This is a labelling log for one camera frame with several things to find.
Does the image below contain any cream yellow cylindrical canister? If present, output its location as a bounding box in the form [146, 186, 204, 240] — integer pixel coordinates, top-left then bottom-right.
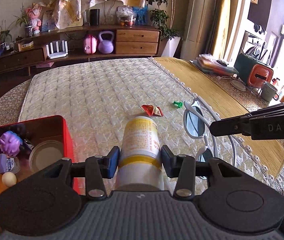
[115, 116, 164, 191]

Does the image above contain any round tin lid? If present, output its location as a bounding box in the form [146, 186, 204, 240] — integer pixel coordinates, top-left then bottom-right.
[29, 140, 64, 173]

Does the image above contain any beige egg ball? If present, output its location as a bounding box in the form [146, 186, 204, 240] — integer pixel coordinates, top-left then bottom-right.
[2, 172, 17, 187]

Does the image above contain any purple monster toy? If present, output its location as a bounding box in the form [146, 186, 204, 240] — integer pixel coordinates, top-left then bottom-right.
[0, 131, 23, 157]

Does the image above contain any purple block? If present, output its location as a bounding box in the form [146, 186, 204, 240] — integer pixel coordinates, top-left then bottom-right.
[0, 153, 7, 174]

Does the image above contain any green mug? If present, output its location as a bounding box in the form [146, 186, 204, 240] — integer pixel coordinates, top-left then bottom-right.
[261, 82, 280, 102]

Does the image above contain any orange tissue box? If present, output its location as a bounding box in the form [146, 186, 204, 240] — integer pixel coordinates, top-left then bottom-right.
[246, 64, 274, 88]

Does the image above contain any green push pin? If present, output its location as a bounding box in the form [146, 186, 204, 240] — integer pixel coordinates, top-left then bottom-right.
[173, 101, 184, 109]

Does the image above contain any red snack packet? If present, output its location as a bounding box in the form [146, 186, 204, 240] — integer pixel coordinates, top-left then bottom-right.
[141, 105, 163, 116]

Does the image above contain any stack of books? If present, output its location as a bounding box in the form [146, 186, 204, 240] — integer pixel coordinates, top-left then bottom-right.
[190, 54, 239, 76]

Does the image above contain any quilted cream mat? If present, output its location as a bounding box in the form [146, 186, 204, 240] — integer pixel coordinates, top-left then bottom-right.
[19, 59, 270, 184]

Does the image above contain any white wifi router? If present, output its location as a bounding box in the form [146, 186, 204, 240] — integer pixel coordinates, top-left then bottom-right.
[45, 40, 68, 60]

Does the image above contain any purple kettlebell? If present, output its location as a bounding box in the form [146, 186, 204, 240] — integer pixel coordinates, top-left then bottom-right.
[98, 31, 114, 54]

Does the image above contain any pink toy case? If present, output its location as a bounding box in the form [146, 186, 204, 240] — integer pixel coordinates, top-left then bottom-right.
[83, 34, 98, 54]

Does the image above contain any wooden tv cabinet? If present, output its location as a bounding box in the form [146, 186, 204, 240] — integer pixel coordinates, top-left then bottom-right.
[0, 25, 161, 74]

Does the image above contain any black speaker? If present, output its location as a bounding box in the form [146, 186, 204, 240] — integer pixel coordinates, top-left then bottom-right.
[89, 9, 100, 26]

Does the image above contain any potted green tree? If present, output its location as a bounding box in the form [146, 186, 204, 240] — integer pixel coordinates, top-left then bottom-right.
[146, 0, 182, 57]

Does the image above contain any pink plush doll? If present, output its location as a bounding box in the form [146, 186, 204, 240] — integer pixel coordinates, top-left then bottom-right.
[25, 3, 42, 35]

